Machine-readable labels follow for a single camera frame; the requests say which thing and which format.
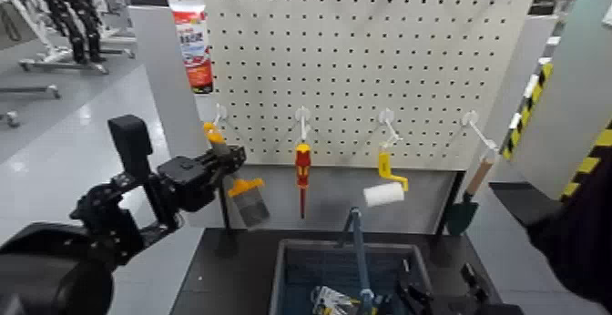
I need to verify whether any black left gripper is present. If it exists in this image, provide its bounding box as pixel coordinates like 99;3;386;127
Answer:
158;144;248;213

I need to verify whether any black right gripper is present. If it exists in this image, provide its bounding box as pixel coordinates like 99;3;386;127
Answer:
396;259;525;315

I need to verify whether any yellow grey paint brush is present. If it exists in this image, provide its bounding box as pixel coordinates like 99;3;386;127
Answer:
202;122;271;227

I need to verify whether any grey plastic crate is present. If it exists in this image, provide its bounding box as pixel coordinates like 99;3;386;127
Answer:
268;239;434;315

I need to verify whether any white peg hook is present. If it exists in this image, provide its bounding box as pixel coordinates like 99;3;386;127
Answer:
461;110;499;152
378;107;403;152
294;106;311;145
212;104;229;131

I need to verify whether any red yellow screwdriver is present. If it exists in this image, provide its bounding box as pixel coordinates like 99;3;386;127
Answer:
294;143;312;220

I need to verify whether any grey lower back panel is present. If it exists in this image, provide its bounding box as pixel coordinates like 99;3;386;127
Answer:
219;163;458;235

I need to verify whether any white yellow packaged item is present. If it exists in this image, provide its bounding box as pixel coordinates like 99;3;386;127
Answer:
311;285;361;315

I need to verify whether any white partition panel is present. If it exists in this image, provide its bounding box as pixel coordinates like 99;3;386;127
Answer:
470;15;558;184
127;5;226;229

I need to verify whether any white red sealant tube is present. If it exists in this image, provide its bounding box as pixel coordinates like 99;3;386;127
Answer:
166;0;218;115

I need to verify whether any black blurry foreground casing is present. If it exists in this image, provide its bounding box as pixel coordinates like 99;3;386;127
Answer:
489;149;612;310

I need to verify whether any white pegboard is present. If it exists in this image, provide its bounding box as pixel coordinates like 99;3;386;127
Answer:
186;0;540;172

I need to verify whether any grey stand leg with caster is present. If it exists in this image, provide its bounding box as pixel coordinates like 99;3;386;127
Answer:
0;85;62;129

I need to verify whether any black background robot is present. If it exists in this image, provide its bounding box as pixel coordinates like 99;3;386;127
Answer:
34;0;107;65

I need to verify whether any grey pillar with hazard stripes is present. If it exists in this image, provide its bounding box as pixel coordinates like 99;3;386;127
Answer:
499;0;612;201

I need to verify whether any white background robot stand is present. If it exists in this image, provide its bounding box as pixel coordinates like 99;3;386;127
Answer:
0;0;138;76

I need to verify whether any black pegboard frame post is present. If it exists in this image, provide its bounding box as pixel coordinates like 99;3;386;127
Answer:
433;170;466;236
213;163;232;232

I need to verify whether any wooden handled dark trowel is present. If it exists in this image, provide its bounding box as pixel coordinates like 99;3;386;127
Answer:
445;156;497;237

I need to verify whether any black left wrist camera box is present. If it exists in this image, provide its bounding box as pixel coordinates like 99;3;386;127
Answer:
107;114;155;180

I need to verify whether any yellow handled white paint roller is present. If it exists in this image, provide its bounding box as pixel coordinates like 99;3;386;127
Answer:
362;150;411;209

